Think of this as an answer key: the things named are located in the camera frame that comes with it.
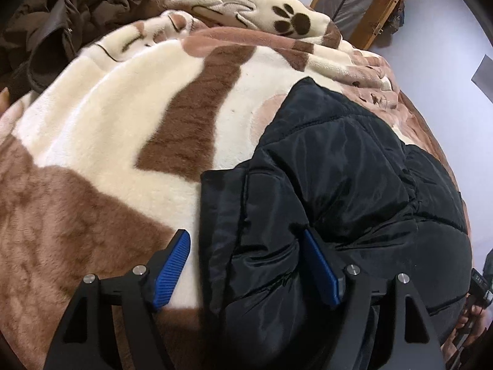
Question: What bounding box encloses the dark hanging bag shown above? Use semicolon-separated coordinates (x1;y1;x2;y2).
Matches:
387;2;406;35

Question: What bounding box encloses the grey wall panel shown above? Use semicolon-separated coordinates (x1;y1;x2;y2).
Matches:
472;55;493;104

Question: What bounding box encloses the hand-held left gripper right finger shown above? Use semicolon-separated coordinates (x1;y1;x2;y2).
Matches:
301;229;447;370

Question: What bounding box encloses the brown cream paw-print blanket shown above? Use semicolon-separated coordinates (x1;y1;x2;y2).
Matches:
0;0;468;370

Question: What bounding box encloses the brown puffer jacket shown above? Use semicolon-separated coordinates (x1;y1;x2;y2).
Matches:
0;0;170;105

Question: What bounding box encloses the black puffer jacket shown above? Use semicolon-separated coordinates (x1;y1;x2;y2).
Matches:
200;77;474;370

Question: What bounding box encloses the wooden framed cabinet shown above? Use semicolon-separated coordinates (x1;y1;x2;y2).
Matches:
310;0;413;51

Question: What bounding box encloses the person's right hand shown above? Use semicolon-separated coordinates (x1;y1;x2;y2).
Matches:
454;304;491;342

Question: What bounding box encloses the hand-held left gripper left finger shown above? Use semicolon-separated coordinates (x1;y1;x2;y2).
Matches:
42;229;192;370

